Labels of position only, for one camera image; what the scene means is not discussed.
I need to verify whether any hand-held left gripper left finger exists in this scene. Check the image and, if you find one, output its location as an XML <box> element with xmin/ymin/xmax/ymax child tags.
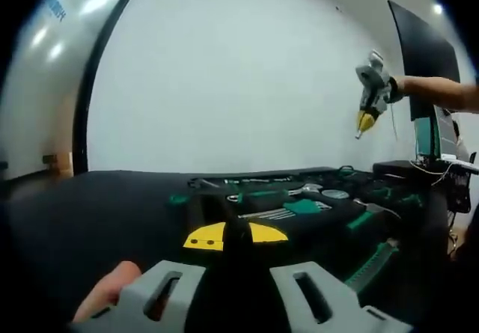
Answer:
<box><xmin>70</xmin><ymin>221</ymin><xmax>229</xmax><ymax>333</ymax></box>

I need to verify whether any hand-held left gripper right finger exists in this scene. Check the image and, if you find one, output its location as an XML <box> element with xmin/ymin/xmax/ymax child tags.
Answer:
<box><xmin>246</xmin><ymin>222</ymin><xmax>413</xmax><ymax>333</ymax></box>

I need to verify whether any green ridged handle tool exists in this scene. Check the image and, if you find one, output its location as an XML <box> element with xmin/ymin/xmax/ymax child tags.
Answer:
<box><xmin>343</xmin><ymin>238</ymin><xmax>399</xmax><ymax>293</ymax></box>

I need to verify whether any black toolbox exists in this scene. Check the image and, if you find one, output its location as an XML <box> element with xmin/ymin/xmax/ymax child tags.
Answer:
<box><xmin>165</xmin><ymin>165</ymin><xmax>431</xmax><ymax>300</ymax></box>

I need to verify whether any round green tape measure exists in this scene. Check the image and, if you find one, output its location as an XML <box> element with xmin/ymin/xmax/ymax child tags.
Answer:
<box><xmin>320</xmin><ymin>188</ymin><xmax>352</xmax><ymax>201</ymax></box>

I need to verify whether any silver adjustable wrench tool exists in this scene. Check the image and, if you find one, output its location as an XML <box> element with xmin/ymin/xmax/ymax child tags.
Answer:
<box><xmin>287</xmin><ymin>182</ymin><xmax>324</xmax><ymax>201</ymax></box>

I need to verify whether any hex key set green holder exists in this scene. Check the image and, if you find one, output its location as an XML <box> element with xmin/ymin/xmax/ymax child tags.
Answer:
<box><xmin>238</xmin><ymin>201</ymin><xmax>333</xmax><ymax>222</ymax></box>

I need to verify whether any row of silver sockets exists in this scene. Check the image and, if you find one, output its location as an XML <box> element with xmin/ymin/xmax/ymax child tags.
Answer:
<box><xmin>223</xmin><ymin>174</ymin><xmax>293</xmax><ymax>185</ymax></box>

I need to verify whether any black green handled tool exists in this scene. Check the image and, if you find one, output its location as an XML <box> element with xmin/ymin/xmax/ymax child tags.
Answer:
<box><xmin>227</xmin><ymin>187</ymin><xmax>292</xmax><ymax>203</ymax></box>

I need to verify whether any person's left hand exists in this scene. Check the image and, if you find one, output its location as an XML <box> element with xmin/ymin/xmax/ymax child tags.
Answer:
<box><xmin>72</xmin><ymin>260</ymin><xmax>144</xmax><ymax>323</ymax></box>

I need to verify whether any black flat box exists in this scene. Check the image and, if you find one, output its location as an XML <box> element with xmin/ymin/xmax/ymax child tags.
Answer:
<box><xmin>372</xmin><ymin>159</ymin><xmax>450</xmax><ymax>180</ymax></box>

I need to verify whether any teal monitor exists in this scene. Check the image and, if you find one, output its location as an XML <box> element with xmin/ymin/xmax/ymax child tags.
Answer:
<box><xmin>413</xmin><ymin>115</ymin><xmax>438</xmax><ymax>162</ymax></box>

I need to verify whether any open laptop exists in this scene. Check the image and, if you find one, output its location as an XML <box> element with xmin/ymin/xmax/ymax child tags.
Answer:
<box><xmin>433</xmin><ymin>104</ymin><xmax>460</xmax><ymax>159</ymax></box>

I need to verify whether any white desk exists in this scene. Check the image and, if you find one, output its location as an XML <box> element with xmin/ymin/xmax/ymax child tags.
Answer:
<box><xmin>440</xmin><ymin>153</ymin><xmax>479</xmax><ymax>170</ymax></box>

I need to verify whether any brown box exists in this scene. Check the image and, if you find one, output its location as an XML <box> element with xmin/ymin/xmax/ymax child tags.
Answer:
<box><xmin>42</xmin><ymin>152</ymin><xmax>75</xmax><ymax>180</ymax></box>

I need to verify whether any white cable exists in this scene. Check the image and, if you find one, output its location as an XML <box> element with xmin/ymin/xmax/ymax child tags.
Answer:
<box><xmin>388</xmin><ymin>100</ymin><xmax>469</xmax><ymax>187</ymax></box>

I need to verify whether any black wall screen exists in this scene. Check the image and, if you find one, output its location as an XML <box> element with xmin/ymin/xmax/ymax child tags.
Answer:
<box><xmin>387</xmin><ymin>0</ymin><xmax>462</xmax><ymax>123</ymax></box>

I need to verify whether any glass partition black frame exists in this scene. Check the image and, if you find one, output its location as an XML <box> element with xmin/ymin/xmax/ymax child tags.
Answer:
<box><xmin>0</xmin><ymin>0</ymin><xmax>151</xmax><ymax>180</ymax></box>

